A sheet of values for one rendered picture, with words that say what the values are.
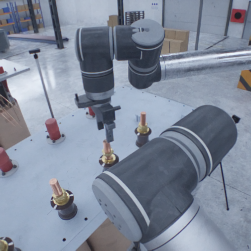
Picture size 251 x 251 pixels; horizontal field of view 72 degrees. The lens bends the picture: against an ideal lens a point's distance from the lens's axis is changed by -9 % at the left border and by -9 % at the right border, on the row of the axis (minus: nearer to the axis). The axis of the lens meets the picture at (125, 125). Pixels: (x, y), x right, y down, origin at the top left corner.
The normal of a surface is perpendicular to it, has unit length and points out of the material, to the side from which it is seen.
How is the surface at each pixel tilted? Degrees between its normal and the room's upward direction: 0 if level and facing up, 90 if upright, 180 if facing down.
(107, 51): 99
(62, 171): 0
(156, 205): 34
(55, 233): 0
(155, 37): 43
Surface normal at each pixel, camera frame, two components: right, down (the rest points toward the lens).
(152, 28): -0.01, -0.29
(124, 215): -0.24, 0.01
